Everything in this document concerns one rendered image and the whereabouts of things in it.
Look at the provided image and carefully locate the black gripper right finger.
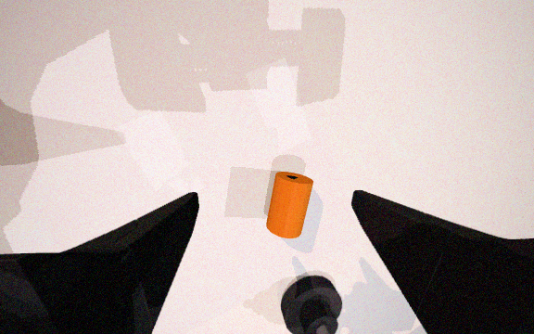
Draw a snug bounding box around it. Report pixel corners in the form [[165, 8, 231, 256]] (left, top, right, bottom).
[[351, 190, 534, 334]]

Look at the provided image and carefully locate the orange knob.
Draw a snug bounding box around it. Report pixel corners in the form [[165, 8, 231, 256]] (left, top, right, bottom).
[[266, 172, 313, 238]]

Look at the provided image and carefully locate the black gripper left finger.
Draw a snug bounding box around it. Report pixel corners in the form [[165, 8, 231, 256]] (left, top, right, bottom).
[[0, 192, 199, 334]]

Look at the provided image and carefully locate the black round pedestal with silver d-shaped shaft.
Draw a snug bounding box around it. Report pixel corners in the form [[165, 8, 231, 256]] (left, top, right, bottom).
[[281, 275, 342, 334]]

